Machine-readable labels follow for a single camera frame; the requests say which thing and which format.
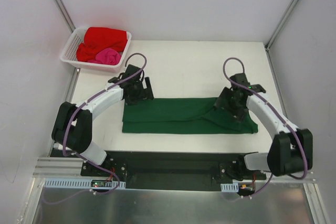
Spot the green t shirt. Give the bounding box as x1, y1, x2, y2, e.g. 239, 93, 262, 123
122, 98, 258, 134

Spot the white plastic basket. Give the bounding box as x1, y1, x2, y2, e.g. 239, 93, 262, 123
60, 27, 132, 73

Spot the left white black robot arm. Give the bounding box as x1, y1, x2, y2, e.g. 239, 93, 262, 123
51, 65, 154, 176

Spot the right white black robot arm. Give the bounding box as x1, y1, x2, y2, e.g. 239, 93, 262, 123
214, 72, 313, 179

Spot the pink t shirt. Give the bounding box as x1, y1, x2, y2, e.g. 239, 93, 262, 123
88, 48, 121, 66

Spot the red t shirt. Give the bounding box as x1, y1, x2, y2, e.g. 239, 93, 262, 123
76, 27, 127, 62

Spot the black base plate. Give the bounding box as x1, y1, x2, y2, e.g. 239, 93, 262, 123
80, 151, 266, 191

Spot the right white cable duct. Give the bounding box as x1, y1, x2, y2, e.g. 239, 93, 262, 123
220, 183, 239, 193

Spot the white cable duct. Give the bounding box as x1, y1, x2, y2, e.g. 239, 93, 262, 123
45, 178, 126, 190
220, 183, 239, 193

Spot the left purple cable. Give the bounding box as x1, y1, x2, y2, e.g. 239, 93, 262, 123
41, 53, 148, 205

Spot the aluminium front rail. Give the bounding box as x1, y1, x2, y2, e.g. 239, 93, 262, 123
32, 157, 318, 184

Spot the left white cable duct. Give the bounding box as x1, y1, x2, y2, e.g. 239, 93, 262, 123
45, 178, 126, 190

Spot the right aluminium frame post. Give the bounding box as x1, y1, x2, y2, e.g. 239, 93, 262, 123
265, 0, 301, 52

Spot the aluminium frame post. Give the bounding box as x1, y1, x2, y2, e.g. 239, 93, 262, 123
39, 0, 79, 38
265, 0, 301, 52

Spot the left aluminium frame post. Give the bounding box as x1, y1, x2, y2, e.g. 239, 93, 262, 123
39, 0, 79, 38

